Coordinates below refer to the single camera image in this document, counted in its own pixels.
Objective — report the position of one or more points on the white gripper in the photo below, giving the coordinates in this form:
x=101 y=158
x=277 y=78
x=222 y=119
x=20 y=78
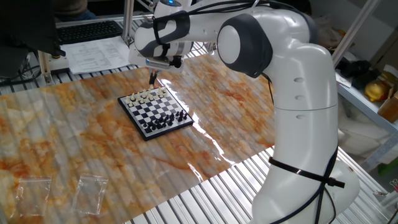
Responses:
x=135 y=56

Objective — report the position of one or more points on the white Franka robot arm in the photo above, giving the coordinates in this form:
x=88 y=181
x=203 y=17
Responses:
x=304 y=93

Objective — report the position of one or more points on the black white magnetic chessboard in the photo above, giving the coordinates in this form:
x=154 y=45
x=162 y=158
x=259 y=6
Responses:
x=152 y=110

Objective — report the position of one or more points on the silver blue-capped sensor bar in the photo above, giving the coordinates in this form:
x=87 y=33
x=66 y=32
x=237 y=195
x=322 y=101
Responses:
x=157 y=63

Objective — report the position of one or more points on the black chess piece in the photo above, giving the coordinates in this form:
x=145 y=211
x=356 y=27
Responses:
x=169 y=122
x=180 y=119
x=154 y=128
x=164 y=124
x=185 y=117

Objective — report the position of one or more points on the printed paper sheet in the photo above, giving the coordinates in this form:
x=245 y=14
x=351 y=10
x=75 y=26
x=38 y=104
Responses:
x=93 y=56

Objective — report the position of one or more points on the black computer keyboard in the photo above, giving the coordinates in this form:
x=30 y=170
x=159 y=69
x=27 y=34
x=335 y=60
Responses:
x=90 y=31

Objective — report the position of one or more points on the orange marble pattern mat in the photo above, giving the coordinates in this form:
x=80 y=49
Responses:
x=93 y=149

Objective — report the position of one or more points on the person in brown jacket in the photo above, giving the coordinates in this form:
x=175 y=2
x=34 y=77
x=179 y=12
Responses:
x=71 y=6

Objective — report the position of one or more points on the clear plastic zip bag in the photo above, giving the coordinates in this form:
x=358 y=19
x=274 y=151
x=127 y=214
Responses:
x=90 y=194
x=31 y=197

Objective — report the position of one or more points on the plastic covered cardboard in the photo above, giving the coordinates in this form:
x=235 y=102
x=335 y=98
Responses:
x=326 y=31

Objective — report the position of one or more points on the small white paper note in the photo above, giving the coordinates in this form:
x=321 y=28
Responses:
x=343 y=80

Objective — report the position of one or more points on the black cloth bundle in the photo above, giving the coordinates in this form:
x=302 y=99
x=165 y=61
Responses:
x=357 y=73

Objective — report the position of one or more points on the white plastic bag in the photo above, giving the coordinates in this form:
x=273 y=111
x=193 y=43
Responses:
x=357 y=133

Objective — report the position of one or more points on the yellow toy figure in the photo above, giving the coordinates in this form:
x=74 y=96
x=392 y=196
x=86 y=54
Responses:
x=374 y=90

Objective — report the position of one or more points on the brown cardboard box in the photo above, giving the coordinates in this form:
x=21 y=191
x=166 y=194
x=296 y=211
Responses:
x=388 y=107

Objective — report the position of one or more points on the green plastic object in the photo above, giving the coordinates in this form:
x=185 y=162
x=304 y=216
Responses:
x=388 y=166

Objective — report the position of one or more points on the small metal binder clip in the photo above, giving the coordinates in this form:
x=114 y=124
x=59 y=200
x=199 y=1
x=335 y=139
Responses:
x=394 y=184

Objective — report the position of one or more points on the short aluminium extrusion post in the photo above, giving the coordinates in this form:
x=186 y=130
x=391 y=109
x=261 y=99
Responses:
x=46 y=68

